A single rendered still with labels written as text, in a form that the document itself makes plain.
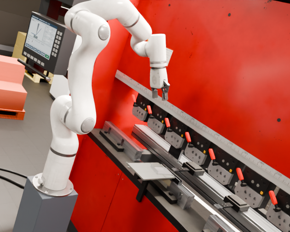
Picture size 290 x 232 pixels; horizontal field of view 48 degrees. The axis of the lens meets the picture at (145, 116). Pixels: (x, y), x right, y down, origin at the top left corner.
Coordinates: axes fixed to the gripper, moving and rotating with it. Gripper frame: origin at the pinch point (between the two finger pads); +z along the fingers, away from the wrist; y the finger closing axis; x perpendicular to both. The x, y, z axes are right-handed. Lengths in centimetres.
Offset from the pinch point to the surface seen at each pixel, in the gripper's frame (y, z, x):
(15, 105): -323, 50, -23
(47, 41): -116, -31, -23
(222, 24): -3, -35, 47
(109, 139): -85, 45, 7
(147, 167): -28, 49, 6
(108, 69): -98, -7, 17
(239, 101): 17.8, 5.3, 38.2
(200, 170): -25, 61, 46
